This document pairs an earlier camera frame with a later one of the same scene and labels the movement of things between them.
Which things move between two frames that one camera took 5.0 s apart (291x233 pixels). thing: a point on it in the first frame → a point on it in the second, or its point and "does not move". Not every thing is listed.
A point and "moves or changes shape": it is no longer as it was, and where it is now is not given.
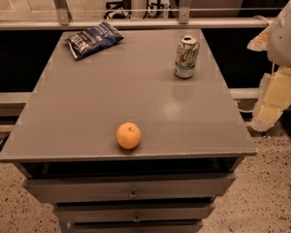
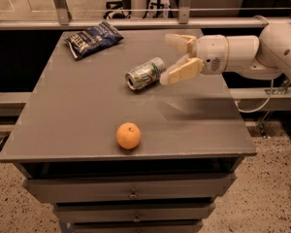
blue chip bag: (97, 38) does not move
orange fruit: (128, 135) does not move
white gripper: (286, 38) → (211, 54)
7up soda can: (186, 56) moves or changes shape
